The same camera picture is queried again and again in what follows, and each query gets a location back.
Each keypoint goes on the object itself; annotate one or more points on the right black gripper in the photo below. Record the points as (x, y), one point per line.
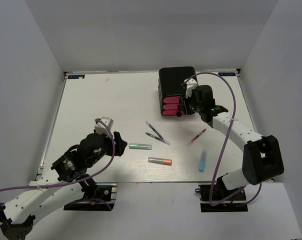
(194, 94)

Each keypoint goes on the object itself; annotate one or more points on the right blue corner label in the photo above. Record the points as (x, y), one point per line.
(227, 74)

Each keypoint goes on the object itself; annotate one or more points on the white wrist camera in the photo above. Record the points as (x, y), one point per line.
(103, 125)
(189, 85)

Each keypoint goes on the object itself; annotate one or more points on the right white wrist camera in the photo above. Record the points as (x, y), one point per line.
(189, 85)

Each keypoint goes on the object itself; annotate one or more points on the red pen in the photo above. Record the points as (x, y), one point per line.
(198, 135)

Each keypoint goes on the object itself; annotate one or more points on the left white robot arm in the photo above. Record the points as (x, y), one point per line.
(66, 182)

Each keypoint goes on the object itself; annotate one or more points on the blue highlighter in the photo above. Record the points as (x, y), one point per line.
(202, 161)

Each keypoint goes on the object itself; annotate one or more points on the orange highlighter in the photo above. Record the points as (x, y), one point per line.
(160, 161)

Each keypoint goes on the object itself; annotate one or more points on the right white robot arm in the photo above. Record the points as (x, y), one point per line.
(262, 158)

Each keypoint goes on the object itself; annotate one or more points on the pink top drawer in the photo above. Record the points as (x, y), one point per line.
(171, 100)

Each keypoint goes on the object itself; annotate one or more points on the left blue corner label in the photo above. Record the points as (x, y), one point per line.
(76, 77)

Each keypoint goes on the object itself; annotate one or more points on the pink drawer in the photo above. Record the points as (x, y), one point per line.
(172, 112)
(170, 107)
(171, 100)

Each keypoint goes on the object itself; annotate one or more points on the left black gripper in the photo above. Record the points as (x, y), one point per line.
(121, 144)

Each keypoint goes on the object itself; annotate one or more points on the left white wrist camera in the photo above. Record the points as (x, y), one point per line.
(103, 125)

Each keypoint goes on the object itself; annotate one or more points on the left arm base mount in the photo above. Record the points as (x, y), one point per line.
(98, 198)

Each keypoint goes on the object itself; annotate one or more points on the purple pen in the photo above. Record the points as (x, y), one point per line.
(153, 129)

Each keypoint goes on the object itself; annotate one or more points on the green pen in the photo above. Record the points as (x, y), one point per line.
(158, 138)

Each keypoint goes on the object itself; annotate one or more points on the pink bottom drawer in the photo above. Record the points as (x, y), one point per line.
(172, 112)

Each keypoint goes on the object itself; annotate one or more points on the green highlighter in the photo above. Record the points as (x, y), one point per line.
(140, 146)

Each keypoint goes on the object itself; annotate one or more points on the black drawer cabinet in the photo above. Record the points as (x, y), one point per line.
(170, 81)

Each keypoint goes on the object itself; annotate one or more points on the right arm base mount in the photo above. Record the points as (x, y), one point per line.
(234, 204)

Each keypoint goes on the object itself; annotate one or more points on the blue corner label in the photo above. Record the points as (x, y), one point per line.
(227, 74)
(76, 77)

